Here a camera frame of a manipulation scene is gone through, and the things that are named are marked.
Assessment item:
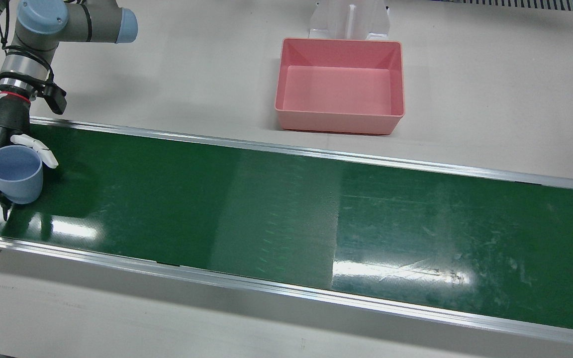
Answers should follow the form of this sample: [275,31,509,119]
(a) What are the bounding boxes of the light blue plastic cup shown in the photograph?
[0,145,44,205]

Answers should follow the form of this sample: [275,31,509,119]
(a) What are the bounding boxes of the pink plastic box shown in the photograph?
[275,38,406,136]

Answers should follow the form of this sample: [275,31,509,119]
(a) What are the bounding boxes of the green conveyor belt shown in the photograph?
[0,115,573,350]

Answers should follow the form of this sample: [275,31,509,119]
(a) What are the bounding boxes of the clear plastic container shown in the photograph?
[308,0,391,42]

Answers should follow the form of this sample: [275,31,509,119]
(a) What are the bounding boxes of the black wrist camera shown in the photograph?
[32,81,68,115]

